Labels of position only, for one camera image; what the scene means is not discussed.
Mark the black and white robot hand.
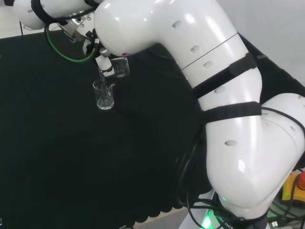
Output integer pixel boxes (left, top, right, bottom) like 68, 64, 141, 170
82, 28, 115, 78

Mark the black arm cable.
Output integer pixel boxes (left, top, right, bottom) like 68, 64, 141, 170
175, 124, 215, 217

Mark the clear glass beaker with spout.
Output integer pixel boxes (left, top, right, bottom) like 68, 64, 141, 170
92, 80, 116, 111

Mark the green cable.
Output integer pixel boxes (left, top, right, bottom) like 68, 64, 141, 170
44, 23, 100, 64

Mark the small clear glass beaker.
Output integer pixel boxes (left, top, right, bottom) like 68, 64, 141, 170
97, 57, 132, 83

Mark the yellow stop button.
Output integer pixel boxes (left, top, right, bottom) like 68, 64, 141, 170
282, 169, 305, 207

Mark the black bench cloth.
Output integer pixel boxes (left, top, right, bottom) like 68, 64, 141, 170
0, 28, 305, 228

